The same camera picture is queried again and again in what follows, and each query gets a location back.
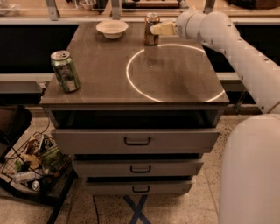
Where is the white bowl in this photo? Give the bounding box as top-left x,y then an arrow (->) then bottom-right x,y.
96,20 -> 129,39

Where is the green snack bag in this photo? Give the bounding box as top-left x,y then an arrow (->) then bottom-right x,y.
40,145 -> 62,168

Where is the orange soda can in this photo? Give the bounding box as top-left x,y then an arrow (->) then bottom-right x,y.
144,12 -> 160,46

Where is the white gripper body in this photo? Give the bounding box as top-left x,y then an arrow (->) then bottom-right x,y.
175,10 -> 206,39

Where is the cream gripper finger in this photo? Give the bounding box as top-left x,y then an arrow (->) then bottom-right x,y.
150,21 -> 176,36

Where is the grey drawer cabinet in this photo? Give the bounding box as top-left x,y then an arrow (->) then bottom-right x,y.
41,23 -> 228,182

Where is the black wire basket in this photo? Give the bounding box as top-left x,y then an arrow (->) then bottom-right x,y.
0,131 -> 74,195

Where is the black floor cable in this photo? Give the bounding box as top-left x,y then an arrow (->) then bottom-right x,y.
92,195 -> 101,224

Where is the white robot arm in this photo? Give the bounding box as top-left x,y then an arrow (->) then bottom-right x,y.
150,10 -> 280,224

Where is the plastic water bottle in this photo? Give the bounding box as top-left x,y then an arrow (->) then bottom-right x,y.
13,171 -> 43,184

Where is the top grey drawer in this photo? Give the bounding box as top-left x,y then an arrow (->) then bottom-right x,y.
52,129 -> 220,155

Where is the middle grey drawer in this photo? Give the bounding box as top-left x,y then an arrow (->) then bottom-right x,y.
73,159 -> 203,178

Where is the bottom grey drawer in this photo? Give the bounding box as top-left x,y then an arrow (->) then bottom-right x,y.
85,180 -> 193,195

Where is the grey drawer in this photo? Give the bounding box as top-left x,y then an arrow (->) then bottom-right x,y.
85,180 -> 193,195
52,129 -> 220,155
73,159 -> 203,178

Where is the green soda can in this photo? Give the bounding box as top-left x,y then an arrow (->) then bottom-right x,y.
51,51 -> 81,93

